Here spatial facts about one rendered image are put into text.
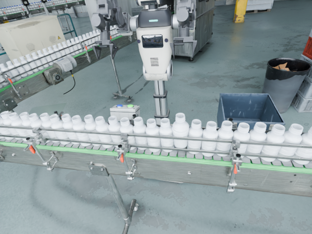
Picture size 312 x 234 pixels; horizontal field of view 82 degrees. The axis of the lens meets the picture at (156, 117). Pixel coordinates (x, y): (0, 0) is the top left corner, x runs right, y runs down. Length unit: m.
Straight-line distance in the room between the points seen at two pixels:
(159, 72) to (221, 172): 0.83
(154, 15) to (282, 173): 1.13
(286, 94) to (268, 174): 1.98
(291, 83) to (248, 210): 1.59
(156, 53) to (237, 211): 1.45
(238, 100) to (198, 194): 0.96
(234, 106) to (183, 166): 0.73
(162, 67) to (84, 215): 1.47
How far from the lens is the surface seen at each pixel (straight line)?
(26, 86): 2.16
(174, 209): 1.81
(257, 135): 0.78
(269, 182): 0.95
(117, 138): 0.85
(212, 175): 0.90
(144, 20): 1.38
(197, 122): 0.76
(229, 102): 1.41
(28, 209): 2.30
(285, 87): 2.74
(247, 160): 0.86
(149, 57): 1.35
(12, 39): 4.60
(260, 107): 1.48
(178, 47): 4.49
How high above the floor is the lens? 1.64
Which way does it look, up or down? 37 degrees down
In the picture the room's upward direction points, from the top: 7 degrees counter-clockwise
